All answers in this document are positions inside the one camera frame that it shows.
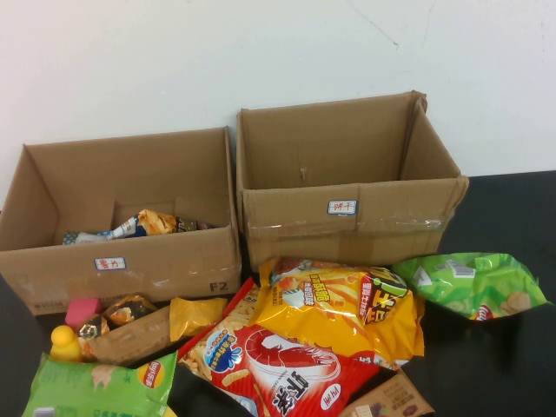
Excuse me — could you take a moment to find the yellow fries snack bag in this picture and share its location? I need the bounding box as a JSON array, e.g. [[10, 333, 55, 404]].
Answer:
[[249, 256, 426, 370]]

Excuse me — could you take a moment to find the green cucumber Lay's chips bag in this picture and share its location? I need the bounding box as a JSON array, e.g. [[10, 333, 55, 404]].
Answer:
[[392, 252, 553, 321]]

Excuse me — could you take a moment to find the orange and white snack bag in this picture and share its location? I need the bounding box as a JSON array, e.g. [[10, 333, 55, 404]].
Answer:
[[63, 208, 179, 245]]

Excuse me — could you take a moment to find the small yellow snack packet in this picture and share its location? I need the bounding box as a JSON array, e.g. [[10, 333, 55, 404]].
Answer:
[[169, 296, 228, 342]]

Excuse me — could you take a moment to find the orange and black snack packet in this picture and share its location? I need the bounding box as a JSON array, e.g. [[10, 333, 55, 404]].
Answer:
[[76, 314, 110, 348], [103, 294, 158, 328]]

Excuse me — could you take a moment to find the long brown snack packet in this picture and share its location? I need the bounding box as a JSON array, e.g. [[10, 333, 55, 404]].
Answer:
[[86, 305, 173, 366]]

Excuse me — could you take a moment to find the taped cardboard box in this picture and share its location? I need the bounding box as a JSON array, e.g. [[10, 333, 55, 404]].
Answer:
[[236, 89, 470, 273]]

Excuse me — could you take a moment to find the white label with blue border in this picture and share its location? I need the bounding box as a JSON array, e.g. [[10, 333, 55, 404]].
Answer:
[[327, 199, 358, 215]]

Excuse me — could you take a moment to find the cardboard box with F2 print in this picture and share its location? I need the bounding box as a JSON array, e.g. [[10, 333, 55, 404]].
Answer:
[[0, 125, 242, 316]]

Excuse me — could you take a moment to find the red shrimp cracker bag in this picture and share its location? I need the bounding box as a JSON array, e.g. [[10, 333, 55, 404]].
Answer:
[[177, 277, 381, 417]]

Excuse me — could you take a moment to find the white label with red writing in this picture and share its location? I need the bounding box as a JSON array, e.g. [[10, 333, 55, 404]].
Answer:
[[94, 256, 127, 272]]

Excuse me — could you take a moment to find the pink block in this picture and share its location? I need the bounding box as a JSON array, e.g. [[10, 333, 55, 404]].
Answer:
[[64, 297, 103, 328]]

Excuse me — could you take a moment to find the brown cookie box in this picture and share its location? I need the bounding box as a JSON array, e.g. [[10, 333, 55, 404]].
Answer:
[[338, 368, 435, 417]]

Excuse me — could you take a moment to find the yellow plastic toy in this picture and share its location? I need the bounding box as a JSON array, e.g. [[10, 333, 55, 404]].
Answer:
[[50, 324, 83, 362]]

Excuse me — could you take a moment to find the light green Lay's chips bag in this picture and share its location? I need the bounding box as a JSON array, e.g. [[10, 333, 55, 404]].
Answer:
[[21, 351, 178, 417]]

